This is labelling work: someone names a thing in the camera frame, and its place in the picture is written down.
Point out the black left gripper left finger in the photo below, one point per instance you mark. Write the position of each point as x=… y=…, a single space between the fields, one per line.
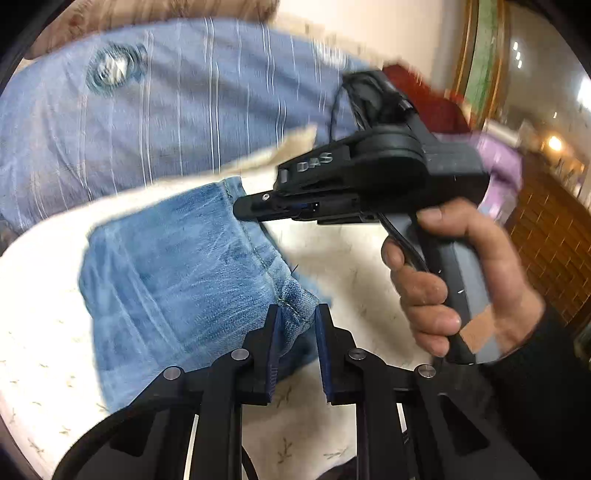
x=244 y=376

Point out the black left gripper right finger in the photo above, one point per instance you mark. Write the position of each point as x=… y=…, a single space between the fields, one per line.
x=407 y=425

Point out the light blue denim jeans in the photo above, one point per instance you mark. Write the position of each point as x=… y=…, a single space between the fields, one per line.
x=181 y=283

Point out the right hand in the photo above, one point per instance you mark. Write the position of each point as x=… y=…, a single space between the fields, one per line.
x=516 y=307

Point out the dark red headboard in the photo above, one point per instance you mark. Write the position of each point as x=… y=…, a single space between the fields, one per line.
x=440 y=111

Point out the purple pink shirt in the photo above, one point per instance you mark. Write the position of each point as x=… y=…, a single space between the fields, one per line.
x=504 y=165

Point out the cream leaf print bedsheet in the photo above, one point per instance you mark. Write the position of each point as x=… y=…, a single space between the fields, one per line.
x=50 y=391

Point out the blue plaid quilt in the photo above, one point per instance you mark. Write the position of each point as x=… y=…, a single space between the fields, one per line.
x=119 y=110

